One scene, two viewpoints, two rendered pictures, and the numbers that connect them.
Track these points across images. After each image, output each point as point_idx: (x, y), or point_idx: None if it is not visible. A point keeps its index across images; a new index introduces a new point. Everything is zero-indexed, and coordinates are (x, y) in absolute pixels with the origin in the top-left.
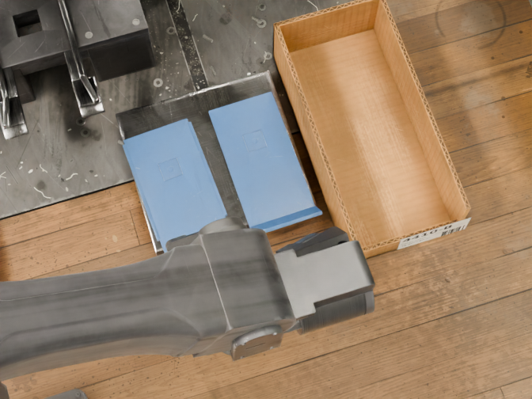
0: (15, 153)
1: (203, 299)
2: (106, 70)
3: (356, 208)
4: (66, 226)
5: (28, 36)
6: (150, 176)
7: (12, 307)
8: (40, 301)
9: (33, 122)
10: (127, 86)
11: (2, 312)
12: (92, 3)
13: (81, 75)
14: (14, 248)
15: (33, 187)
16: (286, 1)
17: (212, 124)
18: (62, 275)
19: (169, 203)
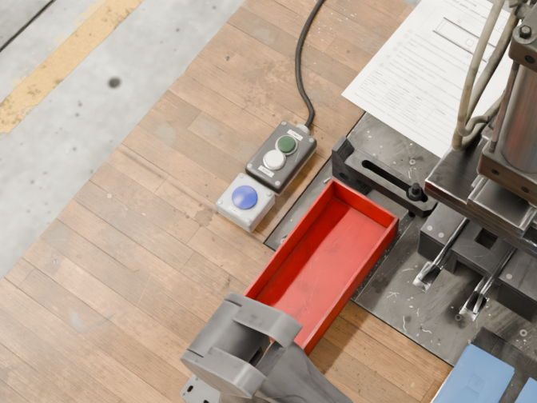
0: (413, 289)
1: None
2: (503, 299)
3: None
4: (397, 352)
5: (479, 245)
6: (462, 376)
7: (312, 387)
8: (325, 397)
9: (439, 284)
10: (506, 317)
11: (307, 385)
12: (529, 262)
13: (481, 293)
14: (362, 334)
15: (403, 316)
16: None
17: (523, 386)
18: (345, 396)
19: (456, 400)
